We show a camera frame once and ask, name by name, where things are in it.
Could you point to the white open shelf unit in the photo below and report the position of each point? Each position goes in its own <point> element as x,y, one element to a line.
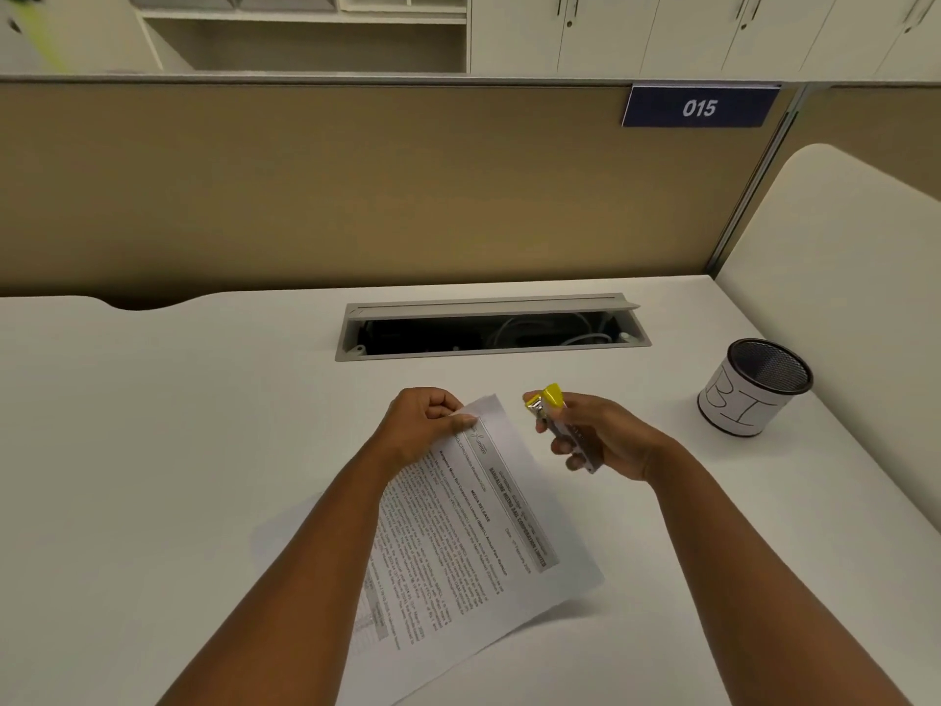
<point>309,36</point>

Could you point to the person's right hand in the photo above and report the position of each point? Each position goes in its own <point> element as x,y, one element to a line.
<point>617,441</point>

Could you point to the printed white papers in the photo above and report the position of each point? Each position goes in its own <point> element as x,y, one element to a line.
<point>470,536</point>

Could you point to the person's left hand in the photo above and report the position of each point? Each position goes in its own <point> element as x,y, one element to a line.
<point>419,426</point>

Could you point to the person's left forearm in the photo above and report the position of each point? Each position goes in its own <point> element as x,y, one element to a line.
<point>272,602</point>

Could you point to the black mesh pen holder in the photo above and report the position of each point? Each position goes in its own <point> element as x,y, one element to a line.
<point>735,404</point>

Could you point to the wide beige partition panel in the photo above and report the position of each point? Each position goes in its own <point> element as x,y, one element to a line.
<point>331,191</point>

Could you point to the white room door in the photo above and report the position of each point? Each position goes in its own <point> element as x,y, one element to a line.
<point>66,36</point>

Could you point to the white rounded desk divider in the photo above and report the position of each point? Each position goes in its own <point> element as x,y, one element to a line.
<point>845,286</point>

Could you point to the grey partition post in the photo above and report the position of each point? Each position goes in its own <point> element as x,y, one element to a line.
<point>756,183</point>

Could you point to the white cabinet with doors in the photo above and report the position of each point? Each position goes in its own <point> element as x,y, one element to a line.
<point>698,29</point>

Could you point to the person's right forearm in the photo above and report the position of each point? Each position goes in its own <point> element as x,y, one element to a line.
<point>772,580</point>

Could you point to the narrow beige partition panel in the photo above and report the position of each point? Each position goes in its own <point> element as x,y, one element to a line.
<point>882,117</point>

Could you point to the blue number sign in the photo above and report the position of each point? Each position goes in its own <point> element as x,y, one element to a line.
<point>654,108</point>

